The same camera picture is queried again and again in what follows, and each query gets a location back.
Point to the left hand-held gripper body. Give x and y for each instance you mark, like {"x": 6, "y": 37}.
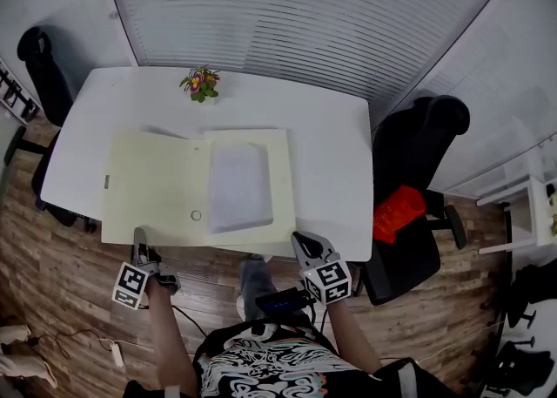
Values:
{"x": 130, "y": 283}

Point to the black shelf rack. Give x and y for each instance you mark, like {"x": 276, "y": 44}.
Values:
{"x": 17, "y": 96}

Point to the person's grey trouser leg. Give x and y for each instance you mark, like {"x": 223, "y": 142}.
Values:
{"x": 257, "y": 287}

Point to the black waist device box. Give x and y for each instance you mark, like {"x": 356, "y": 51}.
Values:
{"x": 283, "y": 300}

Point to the person's right forearm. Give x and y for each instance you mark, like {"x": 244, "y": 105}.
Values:
{"x": 350, "y": 335}

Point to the red plastic bag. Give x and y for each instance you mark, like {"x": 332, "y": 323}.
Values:
{"x": 398, "y": 213}

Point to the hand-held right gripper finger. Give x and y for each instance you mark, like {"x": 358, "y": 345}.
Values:
{"x": 322, "y": 246}
{"x": 300, "y": 252}

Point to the person's left forearm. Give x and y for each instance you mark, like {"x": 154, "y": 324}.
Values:
{"x": 172, "y": 344}

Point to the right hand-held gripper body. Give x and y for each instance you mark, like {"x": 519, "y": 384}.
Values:
{"x": 328, "y": 281}

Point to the white side table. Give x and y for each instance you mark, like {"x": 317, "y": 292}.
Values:
{"x": 539, "y": 213}

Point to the small potted flower plant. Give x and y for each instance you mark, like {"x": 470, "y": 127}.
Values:
{"x": 200, "y": 85}

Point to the black office chair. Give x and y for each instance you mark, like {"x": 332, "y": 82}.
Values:
{"x": 409, "y": 152}
{"x": 45, "y": 78}

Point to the person's patterned black shirt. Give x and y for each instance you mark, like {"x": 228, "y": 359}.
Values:
{"x": 270, "y": 366}

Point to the black chair parts pile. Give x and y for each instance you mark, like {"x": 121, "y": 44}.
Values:
{"x": 531, "y": 292}

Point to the white paper sheet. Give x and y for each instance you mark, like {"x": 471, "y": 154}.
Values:
{"x": 239, "y": 187}

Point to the white power strip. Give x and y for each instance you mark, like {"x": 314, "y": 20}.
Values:
{"x": 117, "y": 355}

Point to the cream folder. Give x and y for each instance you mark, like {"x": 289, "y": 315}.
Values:
{"x": 156, "y": 187}

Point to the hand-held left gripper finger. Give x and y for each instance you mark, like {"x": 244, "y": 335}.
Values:
{"x": 140, "y": 244}

